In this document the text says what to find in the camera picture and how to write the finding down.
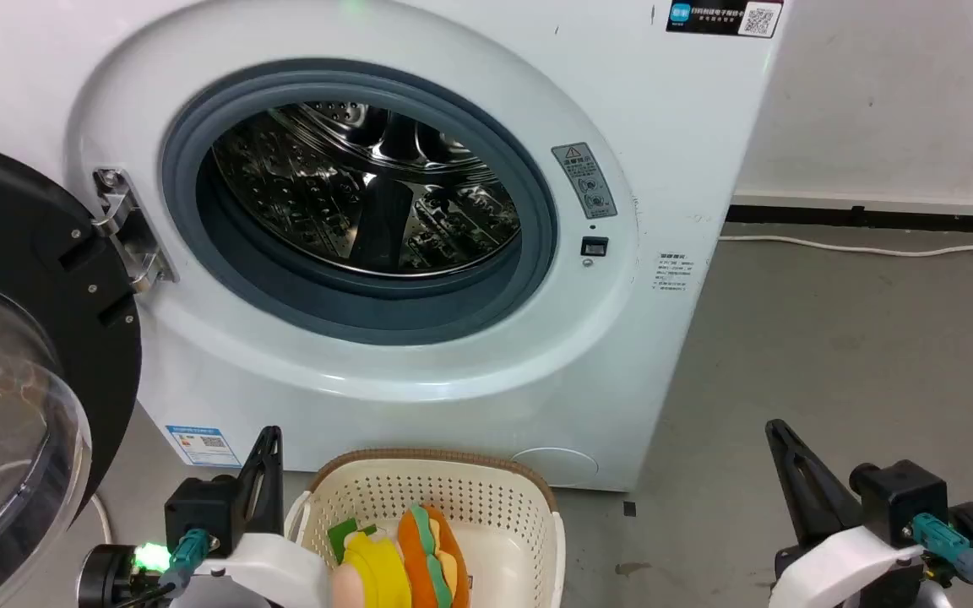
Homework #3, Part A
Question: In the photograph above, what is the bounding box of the black baseboard strip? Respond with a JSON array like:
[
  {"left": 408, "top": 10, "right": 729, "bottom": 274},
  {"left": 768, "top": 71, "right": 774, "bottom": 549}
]
[{"left": 725, "top": 202, "right": 973, "bottom": 236}]

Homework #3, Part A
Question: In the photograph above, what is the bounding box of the right gripper teal-plug cable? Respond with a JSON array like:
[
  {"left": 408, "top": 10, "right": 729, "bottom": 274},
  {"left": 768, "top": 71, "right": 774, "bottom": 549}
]
[{"left": 907, "top": 513, "right": 973, "bottom": 608}]

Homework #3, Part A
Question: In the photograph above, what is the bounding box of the grey warning sticker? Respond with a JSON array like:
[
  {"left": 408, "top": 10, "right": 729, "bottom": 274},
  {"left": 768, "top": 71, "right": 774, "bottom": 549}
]
[{"left": 551, "top": 142, "right": 620, "bottom": 221}]

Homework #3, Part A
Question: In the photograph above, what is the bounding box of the gripper teal-plug cable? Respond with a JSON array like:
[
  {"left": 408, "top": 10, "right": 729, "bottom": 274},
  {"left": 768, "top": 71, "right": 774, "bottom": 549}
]
[
  {"left": 115, "top": 527, "right": 214, "bottom": 608},
  {"left": 907, "top": 513, "right": 973, "bottom": 608}
]

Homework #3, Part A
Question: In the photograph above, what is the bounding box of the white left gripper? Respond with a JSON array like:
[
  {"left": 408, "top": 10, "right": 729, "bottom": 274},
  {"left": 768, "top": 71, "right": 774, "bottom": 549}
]
[{"left": 189, "top": 426, "right": 333, "bottom": 608}]

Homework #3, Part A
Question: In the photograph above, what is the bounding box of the yellow plush toy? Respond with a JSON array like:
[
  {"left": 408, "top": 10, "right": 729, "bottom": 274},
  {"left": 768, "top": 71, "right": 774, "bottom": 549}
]
[{"left": 340, "top": 530, "right": 414, "bottom": 608}]

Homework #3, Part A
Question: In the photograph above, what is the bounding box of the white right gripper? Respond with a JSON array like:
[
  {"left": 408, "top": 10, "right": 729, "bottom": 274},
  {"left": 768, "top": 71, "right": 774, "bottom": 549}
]
[{"left": 764, "top": 419, "right": 928, "bottom": 608}]

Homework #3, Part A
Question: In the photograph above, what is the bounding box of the white floor cable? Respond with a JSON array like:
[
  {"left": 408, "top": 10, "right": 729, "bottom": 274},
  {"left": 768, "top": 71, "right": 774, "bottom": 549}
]
[{"left": 718, "top": 232, "right": 973, "bottom": 258}]

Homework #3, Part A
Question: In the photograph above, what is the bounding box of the blue white energy label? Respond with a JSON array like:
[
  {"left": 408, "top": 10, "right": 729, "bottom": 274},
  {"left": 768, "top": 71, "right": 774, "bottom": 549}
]
[{"left": 165, "top": 424, "right": 243, "bottom": 469}]

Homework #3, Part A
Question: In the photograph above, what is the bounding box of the hamburger plush toy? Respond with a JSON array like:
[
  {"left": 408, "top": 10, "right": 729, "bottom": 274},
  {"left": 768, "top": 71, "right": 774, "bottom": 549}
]
[{"left": 396, "top": 503, "right": 473, "bottom": 608}]

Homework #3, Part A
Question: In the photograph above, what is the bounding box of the white front-load washing machine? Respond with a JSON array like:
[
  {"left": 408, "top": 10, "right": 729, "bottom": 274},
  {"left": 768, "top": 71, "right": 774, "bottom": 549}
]
[{"left": 0, "top": 0, "right": 788, "bottom": 493}]

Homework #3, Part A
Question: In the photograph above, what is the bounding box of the left gripper teal-plug cable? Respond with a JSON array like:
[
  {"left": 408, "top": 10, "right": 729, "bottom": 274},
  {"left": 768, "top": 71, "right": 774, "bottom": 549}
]
[{"left": 115, "top": 527, "right": 214, "bottom": 608}]

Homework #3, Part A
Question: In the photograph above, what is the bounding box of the white perforated laundry basket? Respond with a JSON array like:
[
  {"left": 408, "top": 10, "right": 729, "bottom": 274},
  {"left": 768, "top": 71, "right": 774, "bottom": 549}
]
[{"left": 284, "top": 448, "right": 567, "bottom": 608}]

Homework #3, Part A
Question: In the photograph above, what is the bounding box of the steel washer drum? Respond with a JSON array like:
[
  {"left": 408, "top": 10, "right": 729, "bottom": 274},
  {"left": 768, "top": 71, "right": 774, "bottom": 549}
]
[{"left": 211, "top": 101, "right": 524, "bottom": 278}]

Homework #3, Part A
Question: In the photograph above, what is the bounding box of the chrome door hinge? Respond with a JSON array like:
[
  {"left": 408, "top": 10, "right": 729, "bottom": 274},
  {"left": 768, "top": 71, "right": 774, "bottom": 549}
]
[{"left": 92, "top": 167, "right": 176, "bottom": 296}]

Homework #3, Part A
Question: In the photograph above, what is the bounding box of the grey rubber door gasket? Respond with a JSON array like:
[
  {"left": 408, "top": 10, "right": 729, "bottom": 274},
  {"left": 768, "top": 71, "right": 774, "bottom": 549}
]
[{"left": 160, "top": 58, "right": 560, "bottom": 346}]

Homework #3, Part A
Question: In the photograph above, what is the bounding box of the thin white hose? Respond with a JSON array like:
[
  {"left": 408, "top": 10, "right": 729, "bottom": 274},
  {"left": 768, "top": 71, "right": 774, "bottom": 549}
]
[{"left": 90, "top": 493, "right": 115, "bottom": 546}]

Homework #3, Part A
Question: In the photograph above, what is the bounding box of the black round glass washer door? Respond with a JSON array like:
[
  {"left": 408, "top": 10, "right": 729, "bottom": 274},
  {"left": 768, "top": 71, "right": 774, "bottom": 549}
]
[{"left": 0, "top": 135, "right": 144, "bottom": 608}]

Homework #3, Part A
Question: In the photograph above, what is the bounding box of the black QR code sticker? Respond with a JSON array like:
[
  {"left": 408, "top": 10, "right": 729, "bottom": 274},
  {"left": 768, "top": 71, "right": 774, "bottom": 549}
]
[{"left": 666, "top": 0, "right": 785, "bottom": 40}]

